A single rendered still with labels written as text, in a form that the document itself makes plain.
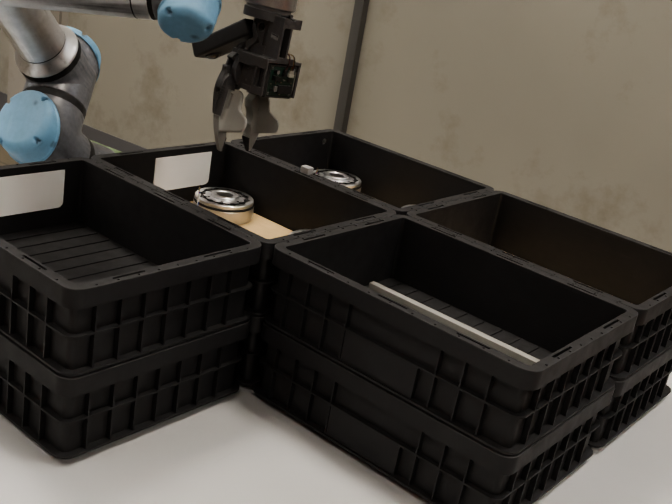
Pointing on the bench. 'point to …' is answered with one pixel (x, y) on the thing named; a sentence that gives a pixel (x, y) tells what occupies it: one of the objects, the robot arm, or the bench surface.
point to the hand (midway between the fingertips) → (232, 141)
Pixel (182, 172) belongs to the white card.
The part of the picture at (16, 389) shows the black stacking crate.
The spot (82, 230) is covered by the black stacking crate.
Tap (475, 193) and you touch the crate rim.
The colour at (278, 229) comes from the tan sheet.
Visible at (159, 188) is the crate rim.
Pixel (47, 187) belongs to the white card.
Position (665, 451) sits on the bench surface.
